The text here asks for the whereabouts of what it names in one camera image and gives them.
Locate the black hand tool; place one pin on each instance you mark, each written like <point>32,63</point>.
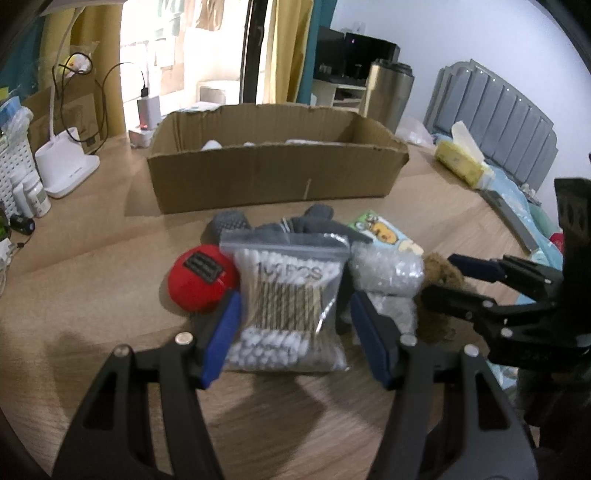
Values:
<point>22,224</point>

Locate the brown paper bag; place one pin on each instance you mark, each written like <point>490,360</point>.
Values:
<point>81,108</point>

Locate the blue packets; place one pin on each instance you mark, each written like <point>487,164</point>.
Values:
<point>14,113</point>

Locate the white outdoor unit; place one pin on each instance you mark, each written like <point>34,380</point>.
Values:
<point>217,91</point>

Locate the steel thermos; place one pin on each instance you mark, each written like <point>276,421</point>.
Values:
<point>385,92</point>

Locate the yellow curtain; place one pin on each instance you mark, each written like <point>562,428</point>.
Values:
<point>104,37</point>
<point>284,50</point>

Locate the brown plush toy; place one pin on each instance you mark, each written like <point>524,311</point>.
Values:
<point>438,277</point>

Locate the black phone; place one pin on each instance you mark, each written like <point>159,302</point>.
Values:
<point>510,219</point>

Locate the black door frame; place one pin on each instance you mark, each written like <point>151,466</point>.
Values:
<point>254,46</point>

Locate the cartoon printed packet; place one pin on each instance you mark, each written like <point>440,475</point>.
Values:
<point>383,230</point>

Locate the person's right forearm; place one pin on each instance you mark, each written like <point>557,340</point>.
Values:
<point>558,415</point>

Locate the cardboard box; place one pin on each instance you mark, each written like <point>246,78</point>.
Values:
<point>277,177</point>

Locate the white desk lamp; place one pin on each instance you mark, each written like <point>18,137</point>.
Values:
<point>64,170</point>

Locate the white plastic basket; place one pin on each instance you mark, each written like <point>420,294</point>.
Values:
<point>16,166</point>

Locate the clear plastic bag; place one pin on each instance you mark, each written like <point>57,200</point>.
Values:
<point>415,131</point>

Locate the red ball toy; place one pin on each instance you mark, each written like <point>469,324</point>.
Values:
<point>191,293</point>

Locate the bubble wrap bag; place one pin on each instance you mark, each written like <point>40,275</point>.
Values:
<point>388,272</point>

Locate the grey bed headboard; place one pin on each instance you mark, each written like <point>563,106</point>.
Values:
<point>503,120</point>

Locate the black computer monitor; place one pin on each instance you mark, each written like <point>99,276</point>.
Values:
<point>371,53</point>
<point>330,50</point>

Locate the light blue bedding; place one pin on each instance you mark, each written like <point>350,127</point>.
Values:
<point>519,203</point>

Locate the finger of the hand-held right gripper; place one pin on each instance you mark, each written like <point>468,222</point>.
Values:
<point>480,267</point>
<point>461,304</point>

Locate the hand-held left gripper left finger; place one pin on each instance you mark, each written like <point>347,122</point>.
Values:
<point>221,334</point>

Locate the grey sock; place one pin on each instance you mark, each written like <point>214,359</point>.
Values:
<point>228,224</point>
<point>318,221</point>

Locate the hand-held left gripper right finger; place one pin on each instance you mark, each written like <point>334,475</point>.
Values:
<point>369,334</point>

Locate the teal curtain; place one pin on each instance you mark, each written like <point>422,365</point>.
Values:
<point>21,50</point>
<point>316,18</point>

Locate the white computer desk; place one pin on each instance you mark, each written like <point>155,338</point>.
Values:
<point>339,92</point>

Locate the white charger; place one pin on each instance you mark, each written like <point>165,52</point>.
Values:
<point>148,113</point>

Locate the bag of cotton swabs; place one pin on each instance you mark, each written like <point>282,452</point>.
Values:
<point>281,286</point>

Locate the yellow tissue pack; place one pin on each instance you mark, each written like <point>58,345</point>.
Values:
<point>457,159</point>

